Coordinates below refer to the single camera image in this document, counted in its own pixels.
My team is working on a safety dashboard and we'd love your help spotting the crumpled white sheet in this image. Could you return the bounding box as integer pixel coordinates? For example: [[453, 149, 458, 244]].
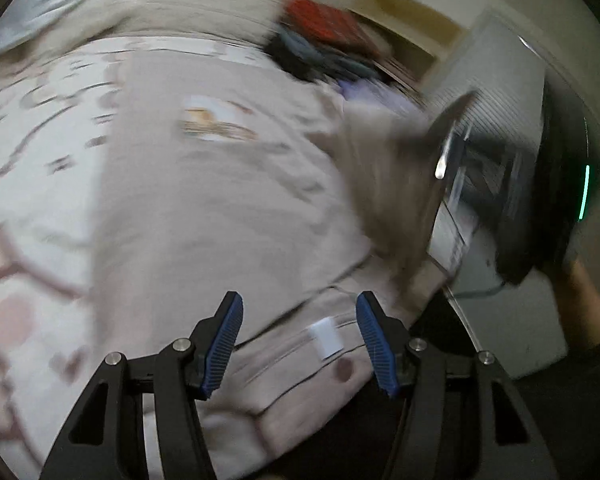
[[0, 0, 117, 57]]

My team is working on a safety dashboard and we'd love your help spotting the small wooden wall shelf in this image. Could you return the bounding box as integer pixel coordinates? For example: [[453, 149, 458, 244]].
[[360, 0, 462, 77]]

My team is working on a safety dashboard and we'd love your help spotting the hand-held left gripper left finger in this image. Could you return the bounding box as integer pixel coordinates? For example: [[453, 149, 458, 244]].
[[39, 291, 244, 480]]

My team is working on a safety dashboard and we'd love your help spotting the person's right forearm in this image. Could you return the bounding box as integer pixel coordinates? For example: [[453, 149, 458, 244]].
[[550, 257, 600, 352]]

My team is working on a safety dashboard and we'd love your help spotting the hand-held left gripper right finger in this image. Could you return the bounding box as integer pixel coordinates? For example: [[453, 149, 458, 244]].
[[356, 290, 561, 480]]

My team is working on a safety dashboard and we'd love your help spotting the beige cat print sweatshirt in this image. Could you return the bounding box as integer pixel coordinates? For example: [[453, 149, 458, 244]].
[[95, 50, 476, 476]]

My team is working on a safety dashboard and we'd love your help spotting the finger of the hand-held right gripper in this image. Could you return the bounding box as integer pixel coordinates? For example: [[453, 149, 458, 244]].
[[426, 90, 481, 183]]

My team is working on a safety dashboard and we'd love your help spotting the folded grey green garment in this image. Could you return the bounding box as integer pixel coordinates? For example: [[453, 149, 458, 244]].
[[280, 30, 381, 78]]

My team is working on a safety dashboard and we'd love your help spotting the quilted beige pillow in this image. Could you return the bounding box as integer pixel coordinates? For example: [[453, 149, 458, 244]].
[[105, 0, 301, 52]]

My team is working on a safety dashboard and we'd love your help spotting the bear printed blanket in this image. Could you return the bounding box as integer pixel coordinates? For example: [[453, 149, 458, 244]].
[[0, 35, 281, 461]]

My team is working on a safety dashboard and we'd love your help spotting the folded black garment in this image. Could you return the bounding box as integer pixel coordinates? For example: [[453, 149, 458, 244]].
[[264, 35, 333, 84]]

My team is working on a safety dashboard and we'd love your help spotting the lavender garment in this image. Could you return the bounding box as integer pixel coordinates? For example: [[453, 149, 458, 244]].
[[337, 77, 432, 122]]

